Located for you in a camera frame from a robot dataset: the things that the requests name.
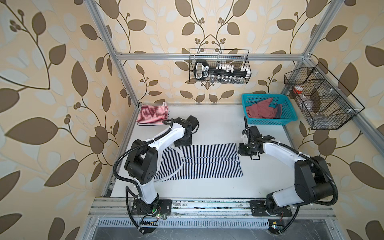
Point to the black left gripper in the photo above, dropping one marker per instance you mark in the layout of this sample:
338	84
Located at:
189	142

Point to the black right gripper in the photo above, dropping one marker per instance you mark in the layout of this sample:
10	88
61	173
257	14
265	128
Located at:
241	151

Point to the blue white striped tank top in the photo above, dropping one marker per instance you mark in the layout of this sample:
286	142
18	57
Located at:
199	162

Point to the maroon garment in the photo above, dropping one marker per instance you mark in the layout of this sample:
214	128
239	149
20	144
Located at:
262	110

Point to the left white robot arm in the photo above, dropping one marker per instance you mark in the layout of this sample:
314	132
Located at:
143	160

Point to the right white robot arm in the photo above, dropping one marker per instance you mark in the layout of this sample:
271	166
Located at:
313	182

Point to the teal plastic basket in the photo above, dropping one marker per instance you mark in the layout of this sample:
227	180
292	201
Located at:
288	114

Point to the red white striped folded top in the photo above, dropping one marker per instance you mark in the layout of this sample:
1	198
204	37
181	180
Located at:
152	115

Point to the red capped clear bottle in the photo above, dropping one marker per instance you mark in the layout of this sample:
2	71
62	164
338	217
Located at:
304	102

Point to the black socket tool set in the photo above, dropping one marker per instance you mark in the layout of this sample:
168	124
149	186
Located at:
220	73

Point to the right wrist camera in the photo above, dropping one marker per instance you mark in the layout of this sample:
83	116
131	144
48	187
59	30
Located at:
245	137

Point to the black wire basket right wall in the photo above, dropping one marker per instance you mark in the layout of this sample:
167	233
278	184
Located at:
334	103

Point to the black wire basket wall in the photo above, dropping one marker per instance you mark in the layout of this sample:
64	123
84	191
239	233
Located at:
334	103
234	57

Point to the black wire basket back wall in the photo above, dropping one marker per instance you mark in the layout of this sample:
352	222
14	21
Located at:
234	57

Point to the aluminium frame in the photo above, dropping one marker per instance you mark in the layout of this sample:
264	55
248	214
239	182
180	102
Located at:
117	57

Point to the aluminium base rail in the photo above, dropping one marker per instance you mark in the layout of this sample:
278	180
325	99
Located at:
201	214

